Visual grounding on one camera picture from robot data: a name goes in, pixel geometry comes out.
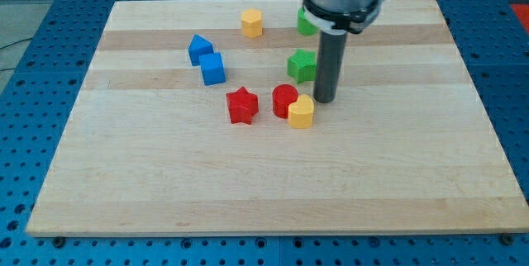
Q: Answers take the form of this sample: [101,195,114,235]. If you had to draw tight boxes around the blue cube block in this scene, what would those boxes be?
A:
[199,52,226,86]

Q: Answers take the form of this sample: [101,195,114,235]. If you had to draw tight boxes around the green round block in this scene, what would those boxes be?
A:
[297,7,318,36]

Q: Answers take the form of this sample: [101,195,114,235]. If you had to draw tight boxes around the green star block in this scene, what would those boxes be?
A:
[287,49,317,83]

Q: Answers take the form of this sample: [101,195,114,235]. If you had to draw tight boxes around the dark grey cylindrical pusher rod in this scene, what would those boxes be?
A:
[313,31,347,103]

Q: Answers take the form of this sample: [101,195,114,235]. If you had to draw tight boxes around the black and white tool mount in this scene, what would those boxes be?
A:
[303,0,384,35]

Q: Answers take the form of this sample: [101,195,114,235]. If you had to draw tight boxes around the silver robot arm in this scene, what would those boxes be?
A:
[303,0,384,103]

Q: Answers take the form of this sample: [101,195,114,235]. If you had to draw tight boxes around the yellow heart block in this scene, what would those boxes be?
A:
[288,94,315,129]

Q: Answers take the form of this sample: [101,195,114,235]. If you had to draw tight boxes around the yellow hexagon block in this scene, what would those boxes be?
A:
[241,8,263,38]

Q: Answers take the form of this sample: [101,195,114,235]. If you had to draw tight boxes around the red cylinder block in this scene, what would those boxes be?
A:
[272,84,298,119]

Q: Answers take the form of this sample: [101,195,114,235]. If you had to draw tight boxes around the red star block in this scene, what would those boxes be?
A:
[226,87,259,125]

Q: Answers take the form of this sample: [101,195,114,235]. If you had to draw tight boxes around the blue triangle block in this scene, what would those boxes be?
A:
[188,34,214,66]

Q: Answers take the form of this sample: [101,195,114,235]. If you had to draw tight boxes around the wooden board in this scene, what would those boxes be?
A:
[26,0,528,237]

